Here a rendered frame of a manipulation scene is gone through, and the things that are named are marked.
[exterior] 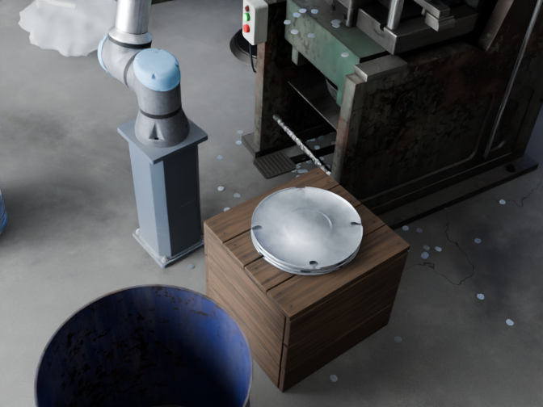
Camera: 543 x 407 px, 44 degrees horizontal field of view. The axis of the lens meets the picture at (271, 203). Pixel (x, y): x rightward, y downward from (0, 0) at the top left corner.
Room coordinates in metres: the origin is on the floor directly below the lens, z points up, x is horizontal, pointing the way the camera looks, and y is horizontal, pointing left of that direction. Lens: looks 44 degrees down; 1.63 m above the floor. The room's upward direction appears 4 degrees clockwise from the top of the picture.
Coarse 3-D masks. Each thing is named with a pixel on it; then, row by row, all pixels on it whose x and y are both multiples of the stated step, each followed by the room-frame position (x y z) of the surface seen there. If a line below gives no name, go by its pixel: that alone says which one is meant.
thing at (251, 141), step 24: (264, 0) 1.95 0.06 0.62; (264, 48) 1.92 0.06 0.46; (288, 48) 1.98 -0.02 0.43; (264, 72) 1.92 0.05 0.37; (288, 72) 1.97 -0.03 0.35; (312, 72) 2.03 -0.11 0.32; (264, 96) 1.92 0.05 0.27; (288, 96) 1.98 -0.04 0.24; (264, 120) 1.92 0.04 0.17; (288, 120) 1.98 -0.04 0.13; (312, 120) 2.05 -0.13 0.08; (264, 144) 1.93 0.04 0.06; (288, 144) 1.98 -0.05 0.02
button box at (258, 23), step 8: (248, 0) 1.92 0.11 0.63; (256, 0) 1.93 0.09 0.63; (256, 8) 1.89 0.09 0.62; (264, 8) 1.90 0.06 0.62; (256, 16) 1.88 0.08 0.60; (264, 16) 1.90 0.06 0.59; (248, 24) 1.91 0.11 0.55; (256, 24) 1.88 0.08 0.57; (264, 24) 1.90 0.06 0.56; (248, 32) 1.91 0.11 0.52; (256, 32) 1.88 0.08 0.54; (264, 32) 1.90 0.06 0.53; (248, 40) 1.91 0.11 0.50; (256, 40) 1.88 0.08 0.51; (264, 40) 1.90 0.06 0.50
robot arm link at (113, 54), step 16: (128, 0) 1.56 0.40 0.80; (144, 0) 1.57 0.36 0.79; (128, 16) 1.55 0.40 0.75; (144, 16) 1.57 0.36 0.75; (112, 32) 1.55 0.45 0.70; (128, 32) 1.54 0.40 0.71; (144, 32) 1.57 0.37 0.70; (112, 48) 1.53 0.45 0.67; (128, 48) 1.52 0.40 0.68; (144, 48) 1.54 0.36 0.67; (112, 64) 1.52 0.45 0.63
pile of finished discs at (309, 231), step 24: (288, 192) 1.33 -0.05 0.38; (312, 192) 1.34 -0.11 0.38; (264, 216) 1.23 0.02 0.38; (288, 216) 1.23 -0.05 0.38; (312, 216) 1.24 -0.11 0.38; (336, 216) 1.25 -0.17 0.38; (264, 240) 1.15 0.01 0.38; (288, 240) 1.16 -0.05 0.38; (312, 240) 1.16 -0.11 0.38; (336, 240) 1.17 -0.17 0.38; (360, 240) 1.17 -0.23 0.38; (288, 264) 1.07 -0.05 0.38; (312, 264) 1.09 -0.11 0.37; (336, 264) 1.08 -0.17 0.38
